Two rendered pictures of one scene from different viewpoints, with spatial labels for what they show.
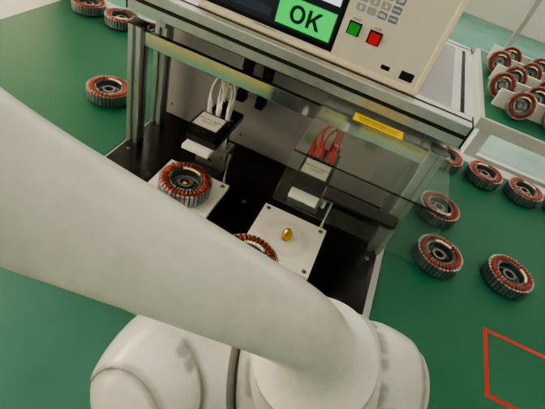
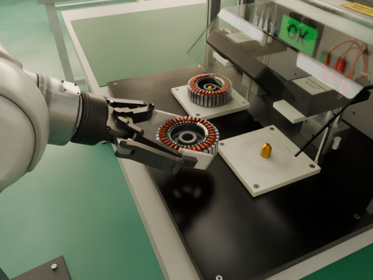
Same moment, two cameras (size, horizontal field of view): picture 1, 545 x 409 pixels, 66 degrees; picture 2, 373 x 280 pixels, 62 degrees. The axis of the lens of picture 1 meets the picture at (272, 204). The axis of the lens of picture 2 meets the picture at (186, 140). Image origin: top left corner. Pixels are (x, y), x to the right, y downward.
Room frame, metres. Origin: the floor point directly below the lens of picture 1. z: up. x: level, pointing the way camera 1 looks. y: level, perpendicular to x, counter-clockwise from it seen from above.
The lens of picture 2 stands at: (0.24, -0.36, 1.20)
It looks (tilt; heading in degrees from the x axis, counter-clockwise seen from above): 39 degrees down; 59
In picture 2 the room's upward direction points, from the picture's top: straight up
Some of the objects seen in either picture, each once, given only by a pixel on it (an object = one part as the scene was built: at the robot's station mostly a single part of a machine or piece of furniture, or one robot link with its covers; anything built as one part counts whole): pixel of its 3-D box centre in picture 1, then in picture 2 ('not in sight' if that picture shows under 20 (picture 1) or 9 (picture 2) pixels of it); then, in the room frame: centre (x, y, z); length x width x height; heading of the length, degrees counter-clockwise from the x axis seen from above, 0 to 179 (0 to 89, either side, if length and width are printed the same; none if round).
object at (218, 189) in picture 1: (183, 192); (209, 98); (0.64, 0.19, 0.78); 0.15 x 0.15 x 0.01; 83
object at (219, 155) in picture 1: (215, 152); not in sight; (0.79, 0.17, 0.80); 0.08 x 0.05 x 0.06; 83
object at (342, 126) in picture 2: not in sight; (323, 130); (0.76, -0.07, 0.80); 0.08 x 0.05 x 0.06; 83
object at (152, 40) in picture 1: (279, 95); not in sight; (0.73, 0.06, 1.03); 0.62 x 0.01 x 0.03; 83
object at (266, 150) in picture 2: (287, 233); (266, 149); (0.61, -0.05, 0.80); 0.02 x 0.02 x 0.03
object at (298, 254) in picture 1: (285, 239); (264, 156); (0.61, -0.05, 0.78); 0.15 x 0.15 x 0.01; 83
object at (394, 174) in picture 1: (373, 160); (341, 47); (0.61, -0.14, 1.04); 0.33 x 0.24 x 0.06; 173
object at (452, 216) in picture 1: (437, 209); not in sight; (0.92, -0.42, 0.77); 0.11 x 0.11 x 0.04
